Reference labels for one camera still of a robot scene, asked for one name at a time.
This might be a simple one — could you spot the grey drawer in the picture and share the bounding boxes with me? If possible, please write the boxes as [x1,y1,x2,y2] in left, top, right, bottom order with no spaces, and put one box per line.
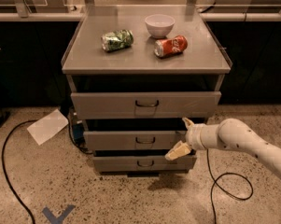
[71,91,221,119]
[93,155,196,173]
[84,131,186,151]

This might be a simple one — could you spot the black cable left floor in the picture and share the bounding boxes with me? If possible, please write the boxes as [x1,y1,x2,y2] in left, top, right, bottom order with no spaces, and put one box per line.
[1,119,39,224]

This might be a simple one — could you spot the grey metal drawer cabinet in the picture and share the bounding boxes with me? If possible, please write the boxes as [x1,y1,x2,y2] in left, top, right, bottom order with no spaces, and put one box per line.
[63,5,231,160]

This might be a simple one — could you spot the grey bottom drawer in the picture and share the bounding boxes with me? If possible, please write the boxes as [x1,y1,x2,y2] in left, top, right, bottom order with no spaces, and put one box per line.
[93,155,196,173]

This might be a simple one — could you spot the green soda can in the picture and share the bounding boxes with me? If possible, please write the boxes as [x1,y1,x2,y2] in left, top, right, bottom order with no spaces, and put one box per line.
[101,29,133,52]

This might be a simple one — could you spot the blue power adapter box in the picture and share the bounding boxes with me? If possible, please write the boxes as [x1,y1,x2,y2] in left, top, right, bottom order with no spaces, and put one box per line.
[72,123,84,143]

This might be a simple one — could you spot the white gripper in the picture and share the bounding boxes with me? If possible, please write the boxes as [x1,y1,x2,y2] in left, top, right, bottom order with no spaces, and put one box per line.
[165,118,205,161]

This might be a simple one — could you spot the blue tape floor marker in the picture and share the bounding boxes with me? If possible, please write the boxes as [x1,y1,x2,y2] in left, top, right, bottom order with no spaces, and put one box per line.
[41,203,77,224]

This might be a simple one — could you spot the red cola can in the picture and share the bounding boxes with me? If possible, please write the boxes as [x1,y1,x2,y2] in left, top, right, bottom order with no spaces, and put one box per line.
[154,35,188,58]

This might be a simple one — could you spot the white ceramic bowl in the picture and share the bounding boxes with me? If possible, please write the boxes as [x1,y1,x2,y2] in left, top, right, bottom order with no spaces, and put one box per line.
[145,14,176,38]

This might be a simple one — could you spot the grey top drawer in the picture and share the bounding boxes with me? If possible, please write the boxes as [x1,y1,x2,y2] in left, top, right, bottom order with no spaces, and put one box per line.
[71,91,221,119]

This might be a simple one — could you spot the white paper sheet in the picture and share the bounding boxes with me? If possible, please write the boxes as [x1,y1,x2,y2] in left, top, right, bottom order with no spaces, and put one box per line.
[27,109,68,145]

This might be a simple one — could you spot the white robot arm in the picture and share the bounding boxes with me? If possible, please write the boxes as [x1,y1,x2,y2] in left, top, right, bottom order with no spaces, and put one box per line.
[165,118,281,179]

